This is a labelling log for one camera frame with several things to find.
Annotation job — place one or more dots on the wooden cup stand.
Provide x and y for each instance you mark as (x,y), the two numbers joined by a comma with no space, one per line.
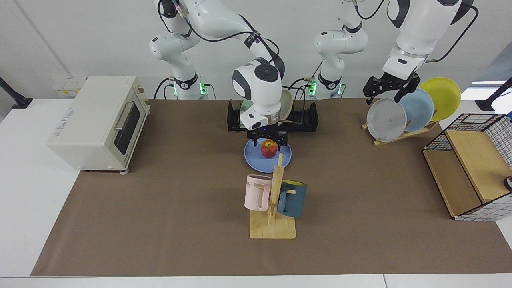
(274,230)

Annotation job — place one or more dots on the beige plate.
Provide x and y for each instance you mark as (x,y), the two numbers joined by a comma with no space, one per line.
(286,104)

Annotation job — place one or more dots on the brown table cloth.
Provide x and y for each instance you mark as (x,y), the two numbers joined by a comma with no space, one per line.
(180,224)

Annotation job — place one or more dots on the pale toaster oven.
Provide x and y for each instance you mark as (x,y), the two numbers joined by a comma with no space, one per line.
(86,128)

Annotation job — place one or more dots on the black dish rack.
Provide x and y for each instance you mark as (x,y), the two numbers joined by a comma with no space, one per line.
(234,120)

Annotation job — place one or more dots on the yellow plate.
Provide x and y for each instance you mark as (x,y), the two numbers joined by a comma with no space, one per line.
(444,98)

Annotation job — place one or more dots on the wooden plate rack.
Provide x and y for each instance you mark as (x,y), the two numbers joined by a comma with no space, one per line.
(400,136)

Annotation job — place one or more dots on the pale green plate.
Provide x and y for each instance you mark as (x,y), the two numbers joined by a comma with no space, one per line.
(244,108)

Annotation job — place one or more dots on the small white wall box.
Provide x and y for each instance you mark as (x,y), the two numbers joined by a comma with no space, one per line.
(66,86)

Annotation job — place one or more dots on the pink mug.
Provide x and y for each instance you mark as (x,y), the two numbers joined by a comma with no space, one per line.
(256,194)

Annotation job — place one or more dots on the light blue plate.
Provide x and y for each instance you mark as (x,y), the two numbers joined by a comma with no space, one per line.
(420,108)

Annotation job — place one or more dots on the periwinkle blue plate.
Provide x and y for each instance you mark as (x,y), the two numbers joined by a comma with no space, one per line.
(254,158)

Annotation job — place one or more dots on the dark blue mug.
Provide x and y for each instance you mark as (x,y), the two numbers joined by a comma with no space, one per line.
(294,200)

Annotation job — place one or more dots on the grey plate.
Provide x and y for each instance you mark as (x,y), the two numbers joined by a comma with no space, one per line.
(386,120)

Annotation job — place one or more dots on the black stand foot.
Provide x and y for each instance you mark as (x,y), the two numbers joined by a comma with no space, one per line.
(486,104)
(22,102)

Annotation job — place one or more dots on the red yellow apple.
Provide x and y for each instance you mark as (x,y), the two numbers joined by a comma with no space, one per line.
(269,149)

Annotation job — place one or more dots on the small dark round thing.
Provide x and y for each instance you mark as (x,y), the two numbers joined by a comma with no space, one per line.
(508,183)

